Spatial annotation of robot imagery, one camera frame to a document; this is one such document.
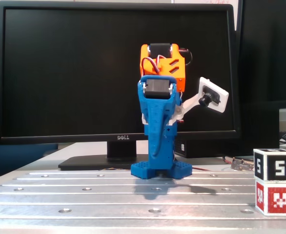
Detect blue gripper, black servo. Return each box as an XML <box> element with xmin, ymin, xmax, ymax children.
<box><xmin>138</xmin><ymin>75</ymin><xmax>178</xmax><ymax>156</ymax></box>

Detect black cube with white 5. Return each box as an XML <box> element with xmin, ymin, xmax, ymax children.
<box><xmin>253</xmin><ymin>148</ymin><xmax>286</xmax><ymax>182</ymax></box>

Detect red cube with white pattern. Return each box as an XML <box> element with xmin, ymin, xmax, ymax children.
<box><xmin>255</xmin><ymin>180</ymin><xmax>286</xmax><ymax>216</ymax></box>

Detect small dark circuit board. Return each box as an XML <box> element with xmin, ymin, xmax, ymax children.
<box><xmin>230</xmin><ymin>157</ymin><xmax>255</xmax><ymax>170</ymax></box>

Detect black Dell monitor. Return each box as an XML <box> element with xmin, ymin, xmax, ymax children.
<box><xmin>0</xmin><ymin>0</ymin><xmax>241</xmax><ymax>171</ymax></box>

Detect black monitor without logo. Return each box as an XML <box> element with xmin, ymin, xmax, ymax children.
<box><xmin>238</xmin><ymin>0</ymin><xmax>286</xmax><ymax>102</ymax></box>

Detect red white wrist servo cable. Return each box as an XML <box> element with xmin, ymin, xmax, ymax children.
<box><xmin>143</xmin><ymin>55</ymin><xmax>167</xmax><ymax>74</ymax></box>

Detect white-mounted wrist camera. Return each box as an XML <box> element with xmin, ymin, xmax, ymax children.
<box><xmin>142</xmin><ymin>77</ymin><xmax>230</xmax><ymax>125</ymax></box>

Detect red and white wires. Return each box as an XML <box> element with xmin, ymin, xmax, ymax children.
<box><xmin>192</xmin><ymin>156</ymin><xmax>234</xmax><ymax>171</ymax></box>

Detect thin black camera cable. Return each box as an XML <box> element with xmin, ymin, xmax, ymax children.
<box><xmin>178</xmin><ymin>48</ymin><xmax>193</xmax><ymax>66</ymax></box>

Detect twisted coloured wire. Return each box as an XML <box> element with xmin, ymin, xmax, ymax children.
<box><xmin>98</xmin><ymin>167</ymin><xmax>132</xmax><ymax>171</ymax></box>

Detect aluminium slotted base plate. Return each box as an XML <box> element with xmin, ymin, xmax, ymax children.
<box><xmin>0</xmin><ymin>170</ymin><xmax>286</xmax><ymax>234</ymax></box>

